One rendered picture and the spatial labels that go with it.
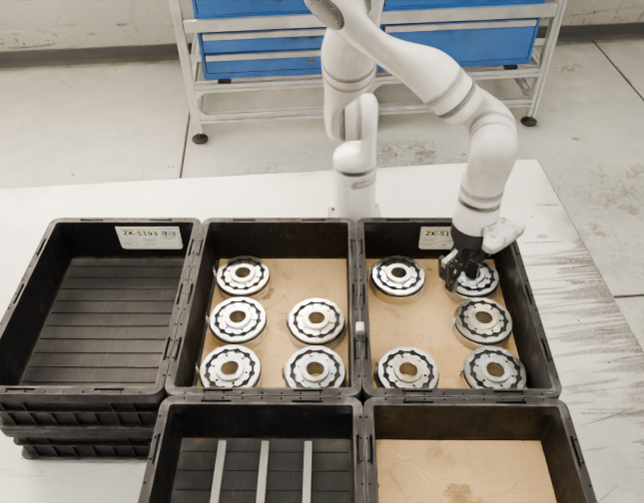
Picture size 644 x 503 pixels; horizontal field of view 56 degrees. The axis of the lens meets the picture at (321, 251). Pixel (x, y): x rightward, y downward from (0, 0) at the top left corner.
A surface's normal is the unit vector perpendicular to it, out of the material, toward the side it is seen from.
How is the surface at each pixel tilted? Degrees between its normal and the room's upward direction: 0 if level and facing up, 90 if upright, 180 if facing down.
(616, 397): 0
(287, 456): 0
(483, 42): 90
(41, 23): 90
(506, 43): 90
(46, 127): 0
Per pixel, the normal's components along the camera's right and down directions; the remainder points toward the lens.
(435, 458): -0.01, -0.71
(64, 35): 0.07, 0.70
